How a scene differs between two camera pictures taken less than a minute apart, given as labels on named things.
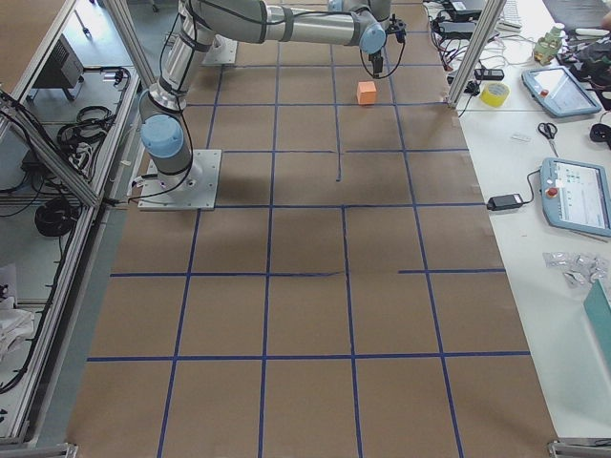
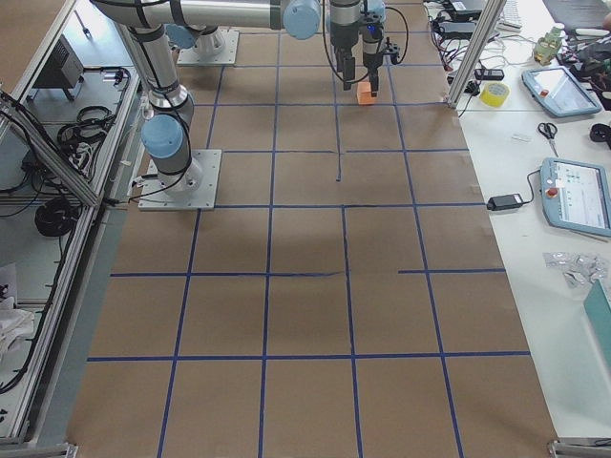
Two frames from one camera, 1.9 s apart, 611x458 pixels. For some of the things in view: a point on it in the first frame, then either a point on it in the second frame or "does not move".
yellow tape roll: [495, 93] does not move
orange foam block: [367, 93] does not move
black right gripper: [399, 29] -> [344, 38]
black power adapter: [505, 202] does not move
